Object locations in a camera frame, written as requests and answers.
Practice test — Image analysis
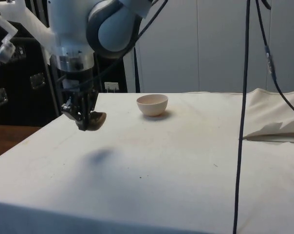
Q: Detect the black cabinet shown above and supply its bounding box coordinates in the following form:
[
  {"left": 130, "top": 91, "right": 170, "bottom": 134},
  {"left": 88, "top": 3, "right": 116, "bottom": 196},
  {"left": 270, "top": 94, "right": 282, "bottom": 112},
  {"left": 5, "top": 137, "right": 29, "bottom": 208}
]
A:
[{"left": 0, "top": 20, "right": 129, "bottom": 127}]

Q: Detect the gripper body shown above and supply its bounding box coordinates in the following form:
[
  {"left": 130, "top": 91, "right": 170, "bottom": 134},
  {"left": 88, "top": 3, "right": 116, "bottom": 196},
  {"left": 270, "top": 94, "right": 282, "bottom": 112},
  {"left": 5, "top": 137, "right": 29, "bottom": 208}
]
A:
[{"left": 61, "top": 69, "right": 94, "bottom": 95}]

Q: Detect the brown cup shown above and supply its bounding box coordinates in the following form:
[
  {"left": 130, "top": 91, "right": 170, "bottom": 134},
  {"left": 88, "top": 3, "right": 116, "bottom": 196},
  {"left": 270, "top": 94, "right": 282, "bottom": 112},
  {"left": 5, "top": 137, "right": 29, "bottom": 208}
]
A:
[{"left": 84, "top": 111, "right": 107, "bottom": 133}]

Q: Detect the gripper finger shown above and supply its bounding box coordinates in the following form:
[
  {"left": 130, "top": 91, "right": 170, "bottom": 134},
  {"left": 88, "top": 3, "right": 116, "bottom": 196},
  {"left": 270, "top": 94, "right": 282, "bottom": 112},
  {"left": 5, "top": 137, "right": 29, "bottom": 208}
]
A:
[
  {"left": 61, "top": 95, "right": 87, "bottom": 132},
  {"left": 83, "top": 90, "right": 97, "bottom": 117}
]

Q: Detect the pale locker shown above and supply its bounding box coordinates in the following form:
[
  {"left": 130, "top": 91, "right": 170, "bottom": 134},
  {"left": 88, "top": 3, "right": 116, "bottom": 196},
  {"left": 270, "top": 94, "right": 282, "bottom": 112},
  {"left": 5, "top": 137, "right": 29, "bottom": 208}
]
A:
[
  {"left": 133, "top": 0, "right": 199, "bottom": 94},
  {"left": 197, "top": 0, "right": 270, "bottom": 94}
]

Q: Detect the white bowl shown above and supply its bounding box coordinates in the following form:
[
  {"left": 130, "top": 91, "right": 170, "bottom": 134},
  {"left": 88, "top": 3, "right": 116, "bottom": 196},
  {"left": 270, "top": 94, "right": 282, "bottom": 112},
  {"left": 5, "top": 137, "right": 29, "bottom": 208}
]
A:
[{"left": 136, "top": 94, "right": 169, "bottom": 117}]

